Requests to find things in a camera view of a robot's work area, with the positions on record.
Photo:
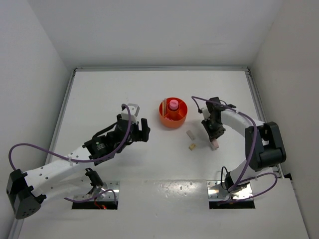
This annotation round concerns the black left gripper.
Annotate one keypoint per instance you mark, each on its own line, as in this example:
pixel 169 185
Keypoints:
pixel 141 134

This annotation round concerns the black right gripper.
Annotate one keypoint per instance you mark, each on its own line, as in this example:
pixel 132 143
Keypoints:
pixel 213 135

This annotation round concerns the pale pink eraser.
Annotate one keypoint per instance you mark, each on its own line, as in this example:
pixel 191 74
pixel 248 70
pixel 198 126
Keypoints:
pixel 214 145

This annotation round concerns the orange highlighter pen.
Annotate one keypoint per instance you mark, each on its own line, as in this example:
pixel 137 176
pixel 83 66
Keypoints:
pixel 166 107

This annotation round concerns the pink capped clear tube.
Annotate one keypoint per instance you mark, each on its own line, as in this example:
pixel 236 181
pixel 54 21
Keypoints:
pixel 173 105

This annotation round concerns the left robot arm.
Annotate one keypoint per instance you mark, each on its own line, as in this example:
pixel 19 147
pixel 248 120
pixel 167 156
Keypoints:
pixel 27 190

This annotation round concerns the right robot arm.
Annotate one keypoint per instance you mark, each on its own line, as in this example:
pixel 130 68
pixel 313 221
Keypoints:
pixel 264 147

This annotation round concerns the grey eraser block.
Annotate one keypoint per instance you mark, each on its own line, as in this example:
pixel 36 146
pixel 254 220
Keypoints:
pixel 190 134

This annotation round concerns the small yellow eraser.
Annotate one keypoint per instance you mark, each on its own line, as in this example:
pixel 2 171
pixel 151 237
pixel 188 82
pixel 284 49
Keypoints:
pixel 192 146

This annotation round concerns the orange round desk organizer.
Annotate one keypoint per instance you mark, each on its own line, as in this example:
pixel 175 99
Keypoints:
pixel 179 115

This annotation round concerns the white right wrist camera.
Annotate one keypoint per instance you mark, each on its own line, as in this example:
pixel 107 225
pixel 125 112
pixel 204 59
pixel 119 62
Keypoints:
pixel 205 112

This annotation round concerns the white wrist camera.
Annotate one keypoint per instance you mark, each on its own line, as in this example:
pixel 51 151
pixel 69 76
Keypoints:
pixel 205 112
pixel 134 111

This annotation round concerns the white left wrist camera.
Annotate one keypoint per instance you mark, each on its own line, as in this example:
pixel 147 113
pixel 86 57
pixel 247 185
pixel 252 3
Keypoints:
pixel 134 111

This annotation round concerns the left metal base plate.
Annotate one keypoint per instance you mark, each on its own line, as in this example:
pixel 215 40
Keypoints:
pixel 109 191

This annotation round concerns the metal base plate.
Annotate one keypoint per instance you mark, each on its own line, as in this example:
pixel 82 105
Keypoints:
pixel 216 193
pixel 109 191

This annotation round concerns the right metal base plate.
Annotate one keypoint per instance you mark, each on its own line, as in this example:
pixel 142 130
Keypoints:
pixel 216 193

